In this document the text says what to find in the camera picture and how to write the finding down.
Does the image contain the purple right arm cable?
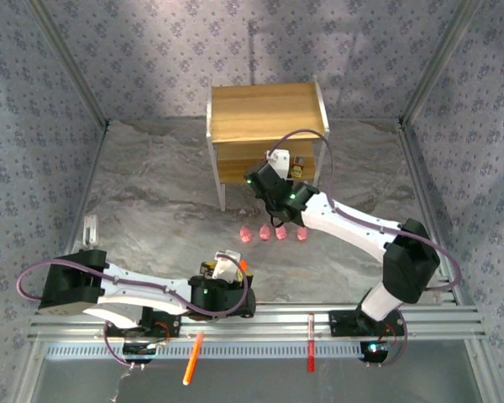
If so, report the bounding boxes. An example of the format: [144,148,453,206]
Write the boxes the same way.
[265,128,462,293]

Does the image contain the grey slotted cable duct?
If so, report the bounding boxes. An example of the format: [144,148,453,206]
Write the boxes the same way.
[45,342,387,362]

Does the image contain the aluminium frame side rail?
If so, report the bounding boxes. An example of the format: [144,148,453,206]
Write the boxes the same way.
[397,117,499,403]
[14,121,113,403]

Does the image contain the white plastic bracket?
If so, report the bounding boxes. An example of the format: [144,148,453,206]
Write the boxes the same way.
[82,214,99,247]

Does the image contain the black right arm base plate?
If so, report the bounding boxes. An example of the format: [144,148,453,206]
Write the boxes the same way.
[328,309,404,339]

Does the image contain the wooden shelf with white frame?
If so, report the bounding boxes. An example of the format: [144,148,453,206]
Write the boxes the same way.
[204,75,331,212]

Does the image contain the aluminium frame post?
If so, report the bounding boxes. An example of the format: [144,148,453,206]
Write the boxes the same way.
[398,0,486,127]
[27,0,112,129]

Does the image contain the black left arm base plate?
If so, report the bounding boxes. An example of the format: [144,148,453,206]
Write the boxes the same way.
[104,310,182,339]

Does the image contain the orange marker pen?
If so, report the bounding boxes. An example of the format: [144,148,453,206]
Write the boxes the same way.
[182,330,205,386]

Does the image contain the aluminium mounting rail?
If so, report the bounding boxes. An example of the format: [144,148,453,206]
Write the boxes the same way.
[28,302,487,342]

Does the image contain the black controller board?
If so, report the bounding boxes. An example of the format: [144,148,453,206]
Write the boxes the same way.
[359,340,391,367]
[122,342,157,364]

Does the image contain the grey metal front panel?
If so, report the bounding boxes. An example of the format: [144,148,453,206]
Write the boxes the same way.
[37,359,484,403]

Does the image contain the red marker pen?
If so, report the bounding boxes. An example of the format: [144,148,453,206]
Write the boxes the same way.
[306,313,317,373]

